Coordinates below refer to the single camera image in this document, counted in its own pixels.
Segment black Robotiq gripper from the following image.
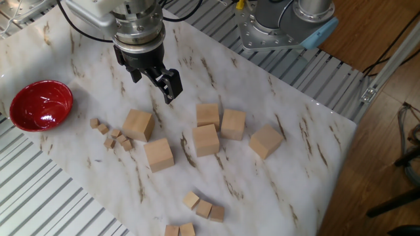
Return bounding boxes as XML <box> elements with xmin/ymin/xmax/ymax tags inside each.
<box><xmin>113</xmin><ymin>42</ymin><xmax>184</xmax><ymax>105</ymax></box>

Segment large wooden cube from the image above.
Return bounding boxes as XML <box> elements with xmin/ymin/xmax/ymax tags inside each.
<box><xmin>121</xmin><ymin>108</ymin><xmax>156</xmax><ymax>143</ymax></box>
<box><xmin>220</xmin><ymin>108</ymin><xmax>247</xmax><ymax>142</ymax></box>
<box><xmin>143</xmin><ymin>137</ymin><xmax>175</xmax><ymax>174</ymax></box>
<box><xmin>248</xmin><ymin>123</ymin><xmax>285</xmax><ymax>161</ymax></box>
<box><xmin>192</xmin><ymin>123</ymin><xmax>221</xmax><ymax>158</ymax></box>
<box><xmin>196</xmin><ymin>103</ymin><xmax>221</xmax><ymax>132</ymax></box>

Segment red glossy bowl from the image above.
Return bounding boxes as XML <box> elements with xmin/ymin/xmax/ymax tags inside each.
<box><xmin>9</xmin><ymin>79</ymin><xmax>74</xmax><ymax>132</ymax></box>

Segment grey metal fixture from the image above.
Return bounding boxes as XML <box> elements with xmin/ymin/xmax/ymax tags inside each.
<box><xmin>0</xmin><ymin>0</ymin><xmax>60</xmax><ymax>26</ymax></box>

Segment white marble pattern board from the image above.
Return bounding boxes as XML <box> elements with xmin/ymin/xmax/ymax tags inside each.
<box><xmin>0</xmin><ymin>0</ymin><xmax>358</xmax><ymax>236</ymax></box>

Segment black stand legs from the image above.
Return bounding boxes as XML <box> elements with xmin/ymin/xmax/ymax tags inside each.
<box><xmin>366</xmin><ymin>147</ymin><xmax>420</xmax><ymax>219</ymax></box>

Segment black camera cable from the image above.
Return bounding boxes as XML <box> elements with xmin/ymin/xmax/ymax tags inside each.
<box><xmin>160</xmin><ymin>0</ymin><xmax>204</xmax><ymax>24</ymax></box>

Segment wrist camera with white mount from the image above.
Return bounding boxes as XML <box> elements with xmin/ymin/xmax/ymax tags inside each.
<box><xmin>64</xmin><ymin>0</ymin><xmax>129</xmax><ymax>33</ymax></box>

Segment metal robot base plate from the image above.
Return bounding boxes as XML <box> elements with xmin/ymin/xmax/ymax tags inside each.
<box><xmin>234</xmin><ymin>1</ymin><xmax>318</xmax><ymax>52</ymax></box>

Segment black floor cable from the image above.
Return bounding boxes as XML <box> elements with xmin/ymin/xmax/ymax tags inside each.
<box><xmin>362</xmin><ymin>11</ymin><xmax>420</xmax><ymax>78</ymax></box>

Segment aluminium extrusion frame bar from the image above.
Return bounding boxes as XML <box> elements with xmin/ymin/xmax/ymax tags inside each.
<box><xmin>352</xmin><ymin>19</ymin><xmax>420</xmax><ymax>124</ymax></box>

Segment grey cable bundle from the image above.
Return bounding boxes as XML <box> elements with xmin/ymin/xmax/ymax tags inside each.
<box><xmin>396</xmin><ymin>101</ymin><xmax>420</xmax><ymax>187</ymax></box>

